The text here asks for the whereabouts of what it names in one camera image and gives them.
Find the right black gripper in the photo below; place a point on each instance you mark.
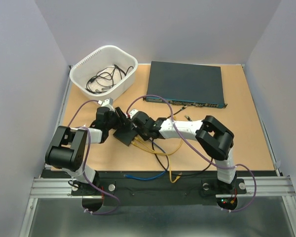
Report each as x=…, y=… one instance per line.
x=145, y=137

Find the small black network switch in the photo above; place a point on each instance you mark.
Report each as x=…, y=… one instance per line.
x=125, y=134

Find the aluminium rail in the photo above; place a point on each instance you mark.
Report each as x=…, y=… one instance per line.
x=59, y=188

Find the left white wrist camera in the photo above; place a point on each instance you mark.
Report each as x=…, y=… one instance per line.
x=106, y=103

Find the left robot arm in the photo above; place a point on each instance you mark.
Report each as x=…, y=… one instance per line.
x=66, y=150

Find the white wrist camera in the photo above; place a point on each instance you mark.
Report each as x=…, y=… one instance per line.
x=106, y=103
x=131, y=113

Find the large teal network switch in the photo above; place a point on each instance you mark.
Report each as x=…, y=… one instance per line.
x=185, y=84

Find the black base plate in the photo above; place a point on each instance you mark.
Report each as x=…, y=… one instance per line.
x=153, y=189

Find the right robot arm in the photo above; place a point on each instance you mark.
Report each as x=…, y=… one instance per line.
x=215, y=139

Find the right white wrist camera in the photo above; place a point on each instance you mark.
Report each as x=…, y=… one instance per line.
x=131, y=113

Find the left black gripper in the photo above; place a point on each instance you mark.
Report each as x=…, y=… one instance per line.
x=123, y=121

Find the white plastic bin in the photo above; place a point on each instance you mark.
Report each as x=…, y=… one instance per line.
x=105, y=73

